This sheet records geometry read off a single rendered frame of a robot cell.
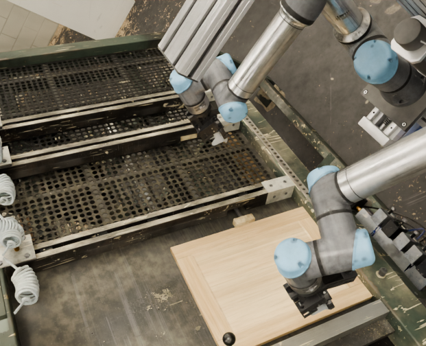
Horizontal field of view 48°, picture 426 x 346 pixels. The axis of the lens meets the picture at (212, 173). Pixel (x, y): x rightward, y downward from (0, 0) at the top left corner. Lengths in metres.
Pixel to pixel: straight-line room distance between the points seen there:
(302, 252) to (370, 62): 0.71
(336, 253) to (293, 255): 0.08
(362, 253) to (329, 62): 2.32
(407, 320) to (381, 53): 0.85
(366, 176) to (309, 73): 2.34
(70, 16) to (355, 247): 4.48
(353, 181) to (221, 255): 0.83
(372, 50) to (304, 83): 1.79
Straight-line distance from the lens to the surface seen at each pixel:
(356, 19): 1.50
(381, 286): 1.76
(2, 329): 1.51
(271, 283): 1.68
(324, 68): 3.21
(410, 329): 1.71
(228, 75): 1.40
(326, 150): 2.79
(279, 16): 1.22
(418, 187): 2.70
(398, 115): 1.65
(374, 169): 0.96
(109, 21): 5.29
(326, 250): 0.98
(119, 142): 2.02
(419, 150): 0.92
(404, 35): 1.10
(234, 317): 1.58
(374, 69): 1.47
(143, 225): 1.70
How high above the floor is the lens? 2.47
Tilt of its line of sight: 43 degrees down
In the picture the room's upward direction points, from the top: 75 degrees counter-clockwise
